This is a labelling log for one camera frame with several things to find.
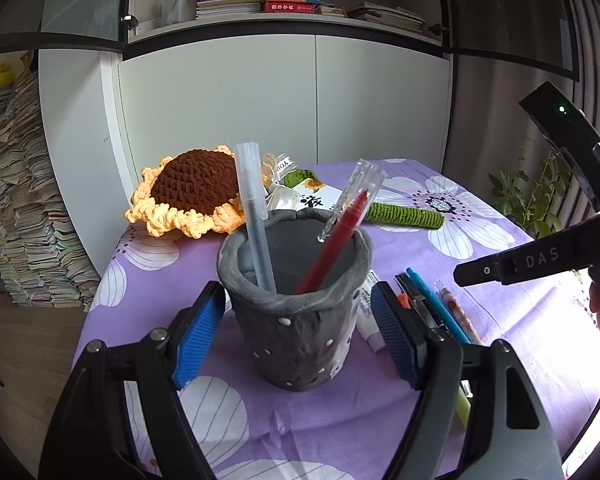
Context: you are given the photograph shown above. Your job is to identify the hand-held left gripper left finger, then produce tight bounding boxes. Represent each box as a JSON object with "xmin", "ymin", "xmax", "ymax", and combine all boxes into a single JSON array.
[{"xmin": 39, "ymin": 280, "xmax": 227, "ymax": 480}]

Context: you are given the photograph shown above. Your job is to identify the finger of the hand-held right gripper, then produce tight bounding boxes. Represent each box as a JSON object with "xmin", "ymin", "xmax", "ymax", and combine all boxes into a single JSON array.
[{"xmin": 452, "ymin": 210, "xmax": 600, "ymax": 287}]

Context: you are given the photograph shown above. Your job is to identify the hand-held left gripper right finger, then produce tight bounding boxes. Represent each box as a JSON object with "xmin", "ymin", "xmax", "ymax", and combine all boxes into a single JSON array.
[{"xmin": 370, "ymin": 281, "xmax": 565, "ymax": 480}]

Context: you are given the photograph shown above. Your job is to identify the white glue tube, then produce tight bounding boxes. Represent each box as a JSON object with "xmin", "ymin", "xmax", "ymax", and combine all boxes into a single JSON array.
[{"xmin": 352, "ymin": 270, "xmax": 387, "ymax": 354}]

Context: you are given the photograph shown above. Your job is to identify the black utility knife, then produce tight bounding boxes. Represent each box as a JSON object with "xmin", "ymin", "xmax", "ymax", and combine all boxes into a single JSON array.
[{"xmin": 394, "ymin": 272, "xmax": 451, "ymax": 336}]

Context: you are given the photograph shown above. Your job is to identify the blue pen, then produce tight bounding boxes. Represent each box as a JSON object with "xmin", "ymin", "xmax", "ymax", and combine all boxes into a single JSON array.
[{"xmin": 406, "ymin": 269, "xmax": 473, "ymax": 346}]

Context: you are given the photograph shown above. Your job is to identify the grey clay pen holder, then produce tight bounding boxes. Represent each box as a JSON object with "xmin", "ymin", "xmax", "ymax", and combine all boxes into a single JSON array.
[{"xmin": 216, "ymin": 208, "xmax": 373, "ymax": 392}]

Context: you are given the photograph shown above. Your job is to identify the yellow-green highlighter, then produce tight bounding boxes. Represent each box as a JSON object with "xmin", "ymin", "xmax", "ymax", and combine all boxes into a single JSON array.
[{"xmin": 455, "ymin": 382, "xmax": 474, "ymax": 429}]

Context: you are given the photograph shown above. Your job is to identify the red pen with clear cap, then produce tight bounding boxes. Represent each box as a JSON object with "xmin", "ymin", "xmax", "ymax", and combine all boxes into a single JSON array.
[{"xmin": 295, "ymin": 159, "xmax": 387, "ymax": 295}]

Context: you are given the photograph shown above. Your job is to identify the grey translucent pen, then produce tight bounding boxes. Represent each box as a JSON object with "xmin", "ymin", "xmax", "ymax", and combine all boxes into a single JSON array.
[{"xmin": 233, "ymin": 142, "xmax": 278, "ymax": 293}]

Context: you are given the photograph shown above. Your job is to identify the green potted plant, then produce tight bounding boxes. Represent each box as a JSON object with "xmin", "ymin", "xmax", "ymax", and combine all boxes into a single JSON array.
[{"xmin": 487, "ymin": 135, "xmax": 588, "ymax": 241}]

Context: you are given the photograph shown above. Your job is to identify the grey striped curtain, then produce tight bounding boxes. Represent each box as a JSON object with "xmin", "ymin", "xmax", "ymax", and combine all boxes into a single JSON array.
[{"xmin": 555, "ymin": 0, "xmax": 600, "ymax": 221}]

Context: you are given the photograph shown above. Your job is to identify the purple floral tablecloth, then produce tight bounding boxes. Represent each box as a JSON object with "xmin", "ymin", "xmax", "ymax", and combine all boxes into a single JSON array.
[{"xmin": 72, "ymin": 159, "xmax": 600, "ymax": 480}]

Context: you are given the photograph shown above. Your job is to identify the crochet sunflower with green stem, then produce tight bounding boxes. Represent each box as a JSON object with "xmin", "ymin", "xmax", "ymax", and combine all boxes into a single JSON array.
[{"xmin": 125, "ymin": 145, "xmax": 446, "ymax": 239}]

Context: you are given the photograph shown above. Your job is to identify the sunflower print gift card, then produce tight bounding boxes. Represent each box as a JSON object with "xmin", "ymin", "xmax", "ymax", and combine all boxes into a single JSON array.
[{"xmin": 287, "ymin": 185, "xmax": 348, "ymax": 213}]

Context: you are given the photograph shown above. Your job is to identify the white satin ribbon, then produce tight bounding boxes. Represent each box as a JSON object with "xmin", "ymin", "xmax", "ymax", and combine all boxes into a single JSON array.
[{"xmin": 260, "ymin": 152, "xmax": 301, "ymax": 211}]

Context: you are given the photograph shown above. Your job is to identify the stack of magazines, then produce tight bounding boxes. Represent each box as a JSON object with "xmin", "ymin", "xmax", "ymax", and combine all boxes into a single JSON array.
[{"xmin": 347, "ymin": 1, "xmax": 427, "ymax": 36}]

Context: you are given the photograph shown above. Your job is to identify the tall stack of papers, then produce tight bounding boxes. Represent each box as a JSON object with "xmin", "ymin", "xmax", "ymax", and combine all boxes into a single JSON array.
[{"xmin": 0, "ymin": 72, "xmax": 102, "ymax": 309}]

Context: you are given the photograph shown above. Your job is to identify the white cabinet with shelves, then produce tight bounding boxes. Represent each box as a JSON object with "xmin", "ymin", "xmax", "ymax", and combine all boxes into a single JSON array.
[{"xmin": 37, "ymin": 0, "xmax": 456, "ymax": 286}]

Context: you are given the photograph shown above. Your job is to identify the red books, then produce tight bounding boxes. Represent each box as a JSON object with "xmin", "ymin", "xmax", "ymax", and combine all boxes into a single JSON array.
[{"xmin": 265, "ymin": 0, "xmax": 322, "ymax": 14}]

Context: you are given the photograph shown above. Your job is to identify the white desk organiser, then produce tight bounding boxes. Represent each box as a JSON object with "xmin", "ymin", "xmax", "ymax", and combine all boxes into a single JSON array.
[{"xmin": 160, "ymin": 0, "xmax": 189, "ymax": 26}]

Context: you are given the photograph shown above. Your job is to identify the stack of grey notebooks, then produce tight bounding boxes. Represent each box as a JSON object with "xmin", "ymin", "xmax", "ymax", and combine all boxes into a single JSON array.
[{"xmin": 195, "ymin": 0, "xmax": 269, "ymax": 22}]

